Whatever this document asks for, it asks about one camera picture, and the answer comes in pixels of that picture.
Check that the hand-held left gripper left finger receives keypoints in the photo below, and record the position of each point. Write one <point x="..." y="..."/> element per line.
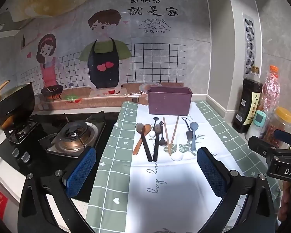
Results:
<point x="83" y="170"/>

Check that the metal shovel-shaped spoon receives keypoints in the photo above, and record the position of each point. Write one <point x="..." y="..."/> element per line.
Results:
<point x="189" y="137"/>

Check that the black gas stove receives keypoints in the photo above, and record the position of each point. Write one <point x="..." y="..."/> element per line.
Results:
<point x="38" y="166"/>

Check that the white shaker with teal lid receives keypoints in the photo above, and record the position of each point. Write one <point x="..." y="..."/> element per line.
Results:
<point x="255" y="128"/>

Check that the small spoon with white ball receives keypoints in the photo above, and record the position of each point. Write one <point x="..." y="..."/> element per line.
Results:
<point x="152" y="133"/>

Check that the wooden spoon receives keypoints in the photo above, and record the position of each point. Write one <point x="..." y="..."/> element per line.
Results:
<point x="137" y="149"/>

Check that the green checked tablecloth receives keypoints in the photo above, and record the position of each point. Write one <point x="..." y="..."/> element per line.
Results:
<point x="160" y="199"/>

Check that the white plastic spoon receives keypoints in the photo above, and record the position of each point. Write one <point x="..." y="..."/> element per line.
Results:
<point x="177" y="157"/>

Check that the black wok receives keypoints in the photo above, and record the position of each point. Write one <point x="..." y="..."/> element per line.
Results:
<point x="14" y="102"/>

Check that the purple plastic utensil box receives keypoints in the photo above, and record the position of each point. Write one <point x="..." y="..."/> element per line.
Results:
<point x="169" y="102"/>

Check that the white wall vent grille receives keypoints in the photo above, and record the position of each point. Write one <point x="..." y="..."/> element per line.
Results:
<point x="248" y="43"/>

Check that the dark soy sauce bottle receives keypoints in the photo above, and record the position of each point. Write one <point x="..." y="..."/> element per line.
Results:
<point x="247" y="102"/>

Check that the cartoon wall poster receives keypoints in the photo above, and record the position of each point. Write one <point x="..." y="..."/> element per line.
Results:
<point x="160" y="65"/>

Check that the plastic bottle with orange cap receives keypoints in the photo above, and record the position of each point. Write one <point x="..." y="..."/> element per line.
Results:
<point x="271" y="87"/>

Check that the person's right hand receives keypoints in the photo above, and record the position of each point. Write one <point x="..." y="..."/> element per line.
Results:
<point x="286" y="199"/>

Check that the stove knob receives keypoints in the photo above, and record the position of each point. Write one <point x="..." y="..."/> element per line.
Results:
<point x="16" y="152"/>
<point x="25" y="157"/>

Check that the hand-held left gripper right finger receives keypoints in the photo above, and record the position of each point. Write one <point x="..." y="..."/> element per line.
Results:
<point x="209" y="170"/>

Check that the blue-grey plastic spoon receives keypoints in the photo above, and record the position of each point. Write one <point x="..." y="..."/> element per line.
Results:
<point x="194" y="127"/>

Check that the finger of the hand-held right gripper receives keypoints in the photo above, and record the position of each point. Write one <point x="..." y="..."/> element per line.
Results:
<point x="259" y="144"/>
<point x="285" y="138"/>

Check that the jar with yellow lid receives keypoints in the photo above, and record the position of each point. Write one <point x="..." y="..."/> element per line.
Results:
<point x="278" y="123"/>

